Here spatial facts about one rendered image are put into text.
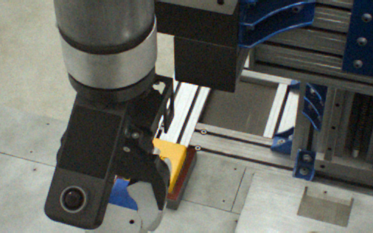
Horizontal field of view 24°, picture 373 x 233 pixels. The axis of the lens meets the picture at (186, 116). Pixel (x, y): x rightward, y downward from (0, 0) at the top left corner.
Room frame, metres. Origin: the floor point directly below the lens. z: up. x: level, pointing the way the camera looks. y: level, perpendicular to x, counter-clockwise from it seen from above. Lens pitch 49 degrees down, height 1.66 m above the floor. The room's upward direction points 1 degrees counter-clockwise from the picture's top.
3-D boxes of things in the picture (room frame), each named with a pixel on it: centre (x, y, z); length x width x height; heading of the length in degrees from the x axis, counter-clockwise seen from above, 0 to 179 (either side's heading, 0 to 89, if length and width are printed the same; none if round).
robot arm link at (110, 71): (0.50, 0.06, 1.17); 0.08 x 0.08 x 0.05
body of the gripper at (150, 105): (0.51, 0.06, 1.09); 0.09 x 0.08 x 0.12; 161
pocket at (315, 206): (0.54, -0.15, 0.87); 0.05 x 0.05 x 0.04; 72
